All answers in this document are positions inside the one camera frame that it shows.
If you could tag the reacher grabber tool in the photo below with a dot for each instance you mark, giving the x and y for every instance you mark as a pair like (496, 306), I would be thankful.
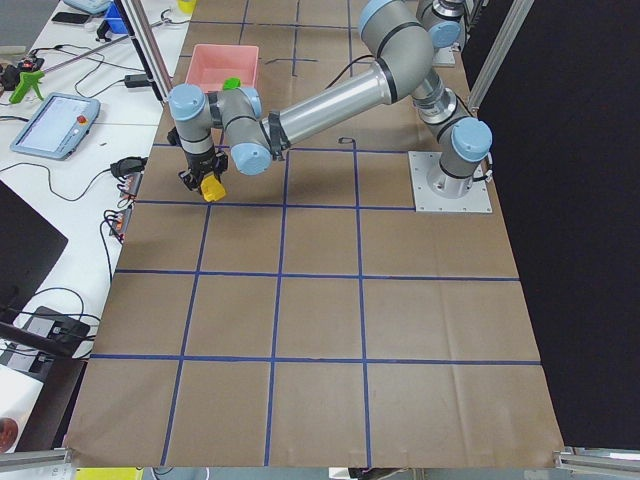
(29, 71)

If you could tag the aluminium frame post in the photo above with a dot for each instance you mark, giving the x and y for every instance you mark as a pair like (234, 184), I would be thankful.
(142, 36)

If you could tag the yellow toy block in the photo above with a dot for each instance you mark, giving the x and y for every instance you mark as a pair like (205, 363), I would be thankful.
(212, 189)

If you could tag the teach pendant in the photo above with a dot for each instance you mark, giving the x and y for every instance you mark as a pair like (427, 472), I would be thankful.
(58, 126)

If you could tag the green toy block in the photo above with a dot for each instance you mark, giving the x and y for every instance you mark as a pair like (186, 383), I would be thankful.
(231, 83)

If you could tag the blue storage bin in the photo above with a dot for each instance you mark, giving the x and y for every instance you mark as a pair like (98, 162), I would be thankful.
(114, 20)

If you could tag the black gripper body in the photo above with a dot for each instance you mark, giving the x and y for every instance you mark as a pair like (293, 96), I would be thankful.
(201, 166)

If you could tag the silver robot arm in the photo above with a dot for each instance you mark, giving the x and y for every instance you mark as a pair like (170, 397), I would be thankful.
(446, 21)
(214, 128)

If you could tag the black monitor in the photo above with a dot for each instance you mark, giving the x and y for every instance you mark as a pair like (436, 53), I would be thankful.
(30, 248)

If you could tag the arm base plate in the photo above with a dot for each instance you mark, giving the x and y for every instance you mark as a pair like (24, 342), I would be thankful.
(436, 192)
(444, 56)

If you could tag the black power adapter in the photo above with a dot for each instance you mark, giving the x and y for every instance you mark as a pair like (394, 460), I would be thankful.
(136, 81)

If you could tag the pink plastic box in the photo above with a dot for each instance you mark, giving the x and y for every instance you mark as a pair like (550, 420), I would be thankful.
(212, 64)

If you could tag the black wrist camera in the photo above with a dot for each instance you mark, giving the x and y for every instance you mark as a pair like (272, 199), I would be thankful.
(173, 138)

